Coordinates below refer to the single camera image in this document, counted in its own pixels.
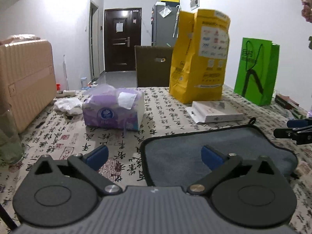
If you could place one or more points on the crumpled white tissue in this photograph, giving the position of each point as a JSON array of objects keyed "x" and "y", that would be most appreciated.
[{"x": 70, "y": 106}]

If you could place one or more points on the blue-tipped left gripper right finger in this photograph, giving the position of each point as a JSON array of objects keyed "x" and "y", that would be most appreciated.
[{"x": 221, "y": 166}]

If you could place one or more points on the yellow paper bag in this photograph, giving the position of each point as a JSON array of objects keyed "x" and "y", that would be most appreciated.
[{"x": 199, "y": 56}]

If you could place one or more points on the dark flat box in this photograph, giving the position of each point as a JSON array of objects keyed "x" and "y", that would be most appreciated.
[{"x": 293, "y": 110}]

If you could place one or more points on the pink hard-shell suitcase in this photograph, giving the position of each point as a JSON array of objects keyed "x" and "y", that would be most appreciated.
[{"x": 28, "y": 82}]

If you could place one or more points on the purple and grey towel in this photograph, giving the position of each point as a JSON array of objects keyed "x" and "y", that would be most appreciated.
[{"x": 175, "y": 160}]

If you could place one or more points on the brown storage box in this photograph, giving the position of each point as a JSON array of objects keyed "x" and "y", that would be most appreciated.
[{"x": 153, "y": 65}]

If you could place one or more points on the calligraphy print tablecloth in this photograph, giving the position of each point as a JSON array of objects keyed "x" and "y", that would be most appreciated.
[{"x": 54, "y": 134}]

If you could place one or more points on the dark brown entrance door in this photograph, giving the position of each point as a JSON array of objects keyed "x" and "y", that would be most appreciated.
[{"x": 122, "y": 32}]

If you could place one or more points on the grey refrigerator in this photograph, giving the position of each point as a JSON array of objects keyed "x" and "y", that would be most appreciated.
[{"x": 164, "y": 15}]

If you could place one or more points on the white book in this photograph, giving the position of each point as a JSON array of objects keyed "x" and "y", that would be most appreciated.
[{"x": 203, "y": 112}]

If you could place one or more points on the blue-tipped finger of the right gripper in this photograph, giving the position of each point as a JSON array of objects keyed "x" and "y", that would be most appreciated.
[{"x": 299, "y": 123}]

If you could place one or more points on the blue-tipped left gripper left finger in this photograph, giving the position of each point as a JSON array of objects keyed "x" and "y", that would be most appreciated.
[{"x": 86, "y": 167}]

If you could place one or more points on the purple tissue pack left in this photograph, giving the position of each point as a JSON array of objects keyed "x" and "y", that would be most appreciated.
[{"x": 116, "y": 108}]

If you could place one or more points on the clear glass cup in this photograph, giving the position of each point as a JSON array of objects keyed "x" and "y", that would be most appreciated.
[{"x": 11, "y": 147}]

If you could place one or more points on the green paper shopping bag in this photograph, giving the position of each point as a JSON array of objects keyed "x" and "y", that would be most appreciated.
[{"x": 257, "y": 71}]

